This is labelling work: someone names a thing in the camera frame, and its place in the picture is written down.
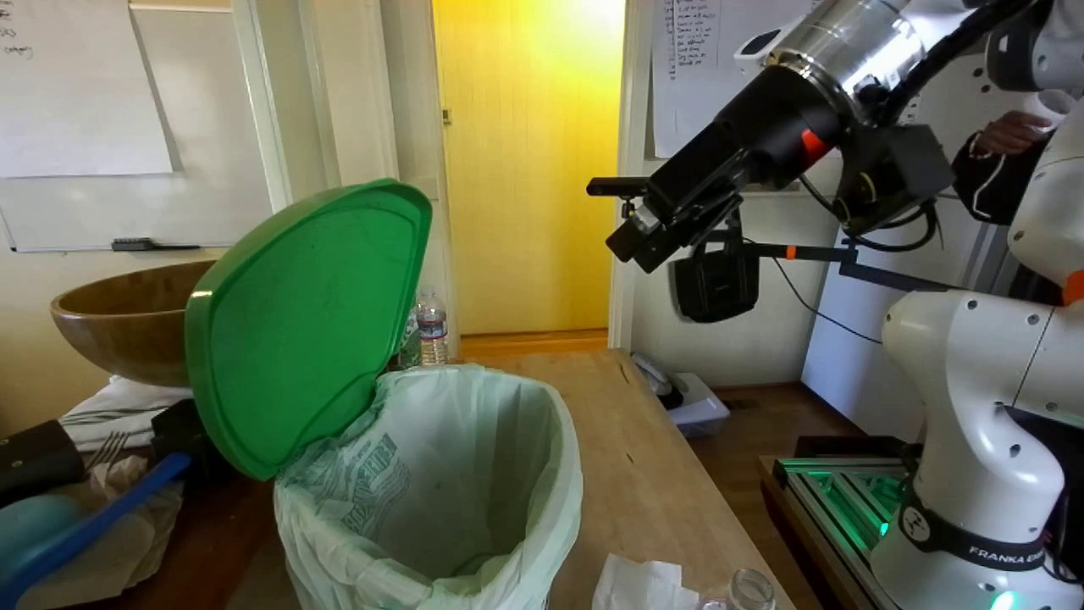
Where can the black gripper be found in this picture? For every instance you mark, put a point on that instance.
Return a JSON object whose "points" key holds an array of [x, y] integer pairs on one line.
{"points": [[739, 139]]}

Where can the green plastic bin lid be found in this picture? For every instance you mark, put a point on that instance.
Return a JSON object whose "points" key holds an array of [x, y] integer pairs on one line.
{"points": [[305, 325]]}

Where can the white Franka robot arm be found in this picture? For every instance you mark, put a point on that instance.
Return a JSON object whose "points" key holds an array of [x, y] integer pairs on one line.
{"points": [[995, 374]]}

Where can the white device on table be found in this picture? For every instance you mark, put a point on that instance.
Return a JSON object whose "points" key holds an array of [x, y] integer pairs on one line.
{"points": [[683, 397]]}

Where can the large clear water bottle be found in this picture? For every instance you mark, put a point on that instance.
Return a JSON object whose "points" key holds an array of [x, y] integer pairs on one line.
{"points": [[431, 328]]}

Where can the crumpled white tissue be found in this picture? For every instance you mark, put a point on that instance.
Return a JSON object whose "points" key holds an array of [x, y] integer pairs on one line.
{"points": [[646, 586]]}

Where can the black whiteboard marker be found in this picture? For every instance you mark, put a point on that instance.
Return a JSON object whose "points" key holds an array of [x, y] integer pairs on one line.
{"points": [[155, 245]]}

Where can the black box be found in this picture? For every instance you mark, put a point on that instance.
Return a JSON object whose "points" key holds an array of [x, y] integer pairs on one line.
{"points": [[177, 428]]}

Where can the large wooden bowl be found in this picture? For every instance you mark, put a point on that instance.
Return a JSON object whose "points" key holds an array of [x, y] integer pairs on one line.
{"points": [[123, 322]]}

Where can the grey striped kitchen towel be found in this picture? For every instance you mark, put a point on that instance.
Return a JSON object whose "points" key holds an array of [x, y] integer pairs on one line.
{"points": [[123, 411]]}

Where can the black flat case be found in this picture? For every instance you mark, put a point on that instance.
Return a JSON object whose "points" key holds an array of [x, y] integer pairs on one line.
{"points": [[38, 459]]}

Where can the black camera on stand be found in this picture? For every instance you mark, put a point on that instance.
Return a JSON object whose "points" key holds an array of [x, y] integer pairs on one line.
{"points": [[613, 186]]}

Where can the white paper sheet on wall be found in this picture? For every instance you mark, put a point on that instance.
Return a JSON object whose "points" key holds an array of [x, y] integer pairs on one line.
{"points": [[706, 68]]}

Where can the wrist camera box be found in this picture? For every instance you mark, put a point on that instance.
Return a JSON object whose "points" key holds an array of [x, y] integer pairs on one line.
{"points": [[900, 170]]}

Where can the white wall whiteboard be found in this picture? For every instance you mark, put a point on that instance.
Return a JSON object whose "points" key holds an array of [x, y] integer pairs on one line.
{"points": [[214, 123]]}

